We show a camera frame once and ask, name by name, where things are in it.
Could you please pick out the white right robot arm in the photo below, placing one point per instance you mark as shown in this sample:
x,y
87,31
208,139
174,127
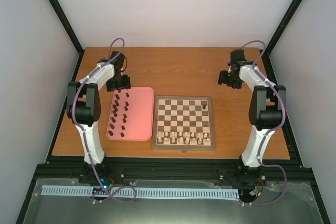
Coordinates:
x,y
267,110

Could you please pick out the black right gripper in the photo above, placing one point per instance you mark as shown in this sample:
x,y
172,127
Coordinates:
x,y
222,80

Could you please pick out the light queen chess piece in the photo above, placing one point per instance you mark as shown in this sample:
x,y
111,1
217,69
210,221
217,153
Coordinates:
x,y
181,140

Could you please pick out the black aluminium frame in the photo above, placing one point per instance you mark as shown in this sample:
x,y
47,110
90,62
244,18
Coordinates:
x,y
66,167

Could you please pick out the grey metal base plate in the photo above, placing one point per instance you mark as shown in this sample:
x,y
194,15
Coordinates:
x,y
278,203

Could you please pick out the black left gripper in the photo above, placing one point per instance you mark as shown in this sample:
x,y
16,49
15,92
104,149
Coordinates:
x,y
126,84

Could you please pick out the pink plastic tray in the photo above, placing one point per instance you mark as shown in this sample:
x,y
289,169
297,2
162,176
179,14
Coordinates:
x,y
139,116

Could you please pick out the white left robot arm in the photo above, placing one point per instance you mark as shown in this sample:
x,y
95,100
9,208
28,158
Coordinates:
x,y
83,105

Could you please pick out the wooden chess board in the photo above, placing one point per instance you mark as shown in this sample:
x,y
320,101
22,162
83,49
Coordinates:
x,y
183,114

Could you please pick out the light blue cable duct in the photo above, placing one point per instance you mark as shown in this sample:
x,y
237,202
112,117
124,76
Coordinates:
x,y
142,192

